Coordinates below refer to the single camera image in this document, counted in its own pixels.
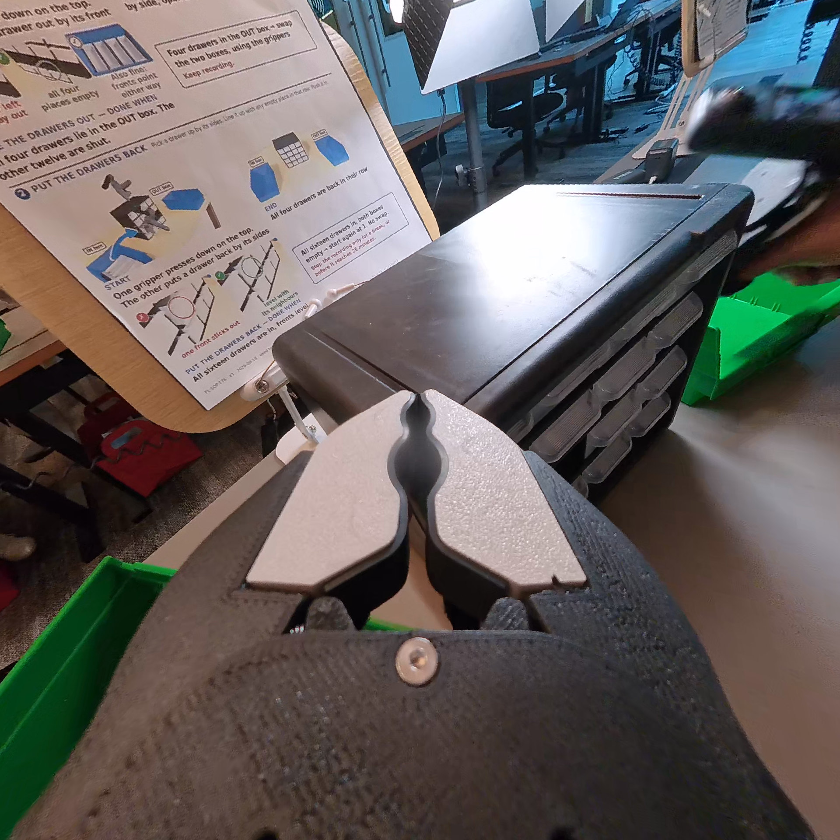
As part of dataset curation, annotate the illustrated instruction poster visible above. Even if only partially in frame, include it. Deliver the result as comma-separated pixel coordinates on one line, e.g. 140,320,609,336
0,0,431,411

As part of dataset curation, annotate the small board on white stand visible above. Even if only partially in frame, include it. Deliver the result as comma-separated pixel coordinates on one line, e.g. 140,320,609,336
633,0,750,161

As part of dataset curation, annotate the person's right hand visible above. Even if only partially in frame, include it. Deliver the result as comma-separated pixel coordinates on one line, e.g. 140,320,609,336
740,189,840,287

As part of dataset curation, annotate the white board stand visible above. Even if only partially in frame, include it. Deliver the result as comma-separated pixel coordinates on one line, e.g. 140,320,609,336
239,281,368,468

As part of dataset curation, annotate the large white reflector panel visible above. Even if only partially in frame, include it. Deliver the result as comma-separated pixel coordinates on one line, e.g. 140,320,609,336
403,0,543,94

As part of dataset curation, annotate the small black box device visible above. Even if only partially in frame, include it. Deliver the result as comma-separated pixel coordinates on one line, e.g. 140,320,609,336
645,138,678,186

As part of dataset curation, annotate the green plastic bin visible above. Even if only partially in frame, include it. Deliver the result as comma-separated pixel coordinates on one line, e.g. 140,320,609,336
0,556,177,775
681,272,840,404

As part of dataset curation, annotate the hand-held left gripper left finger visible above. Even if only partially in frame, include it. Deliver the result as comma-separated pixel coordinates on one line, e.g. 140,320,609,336
244,391,421,630

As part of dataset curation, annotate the grid of clear drawers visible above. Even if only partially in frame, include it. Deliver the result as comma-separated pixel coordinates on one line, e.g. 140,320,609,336
518,230,739,487

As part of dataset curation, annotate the red fabric bag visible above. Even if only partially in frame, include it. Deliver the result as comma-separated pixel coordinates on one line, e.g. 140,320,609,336
77,394,204,501

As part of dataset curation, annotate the small white reflector panel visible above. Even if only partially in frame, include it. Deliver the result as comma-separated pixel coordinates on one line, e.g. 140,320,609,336
537,0,589,46

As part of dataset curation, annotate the black office chair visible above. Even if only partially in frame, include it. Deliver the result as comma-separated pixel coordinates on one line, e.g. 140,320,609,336
487,82,568,175

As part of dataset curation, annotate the small orange-edged desk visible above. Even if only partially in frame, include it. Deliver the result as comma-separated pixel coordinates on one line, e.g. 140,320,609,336
394,112,466,158

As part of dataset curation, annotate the black drawer cabinet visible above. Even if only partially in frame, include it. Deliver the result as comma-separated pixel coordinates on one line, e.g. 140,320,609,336
272,184,754,503

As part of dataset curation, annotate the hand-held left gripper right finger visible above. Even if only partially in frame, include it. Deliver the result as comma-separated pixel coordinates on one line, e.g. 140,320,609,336
420,388,589,630

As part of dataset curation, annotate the pale desk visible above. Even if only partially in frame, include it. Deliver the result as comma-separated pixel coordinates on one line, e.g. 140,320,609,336
141,322,840,840

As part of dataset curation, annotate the orange-edged background desk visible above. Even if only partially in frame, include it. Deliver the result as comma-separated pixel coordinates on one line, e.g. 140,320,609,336
459,0,683,210

